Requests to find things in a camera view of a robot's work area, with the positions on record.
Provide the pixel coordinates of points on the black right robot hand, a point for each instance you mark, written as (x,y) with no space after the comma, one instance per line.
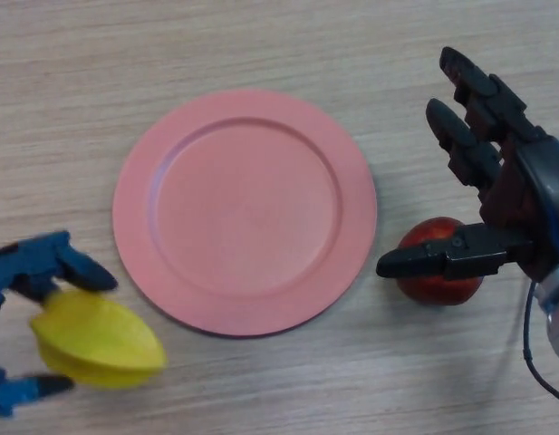
(528,195)

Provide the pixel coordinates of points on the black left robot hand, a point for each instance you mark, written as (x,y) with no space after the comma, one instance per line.
(34,263)

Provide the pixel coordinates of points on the yellow starfruit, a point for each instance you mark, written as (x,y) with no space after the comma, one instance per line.
(102,344)

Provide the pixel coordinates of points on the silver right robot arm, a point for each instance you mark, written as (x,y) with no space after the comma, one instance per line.
(557,312)

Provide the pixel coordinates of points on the pink round plate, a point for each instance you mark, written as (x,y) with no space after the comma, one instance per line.
(245,213)

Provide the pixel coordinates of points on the red apple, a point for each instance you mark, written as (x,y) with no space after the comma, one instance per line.
(435,290)

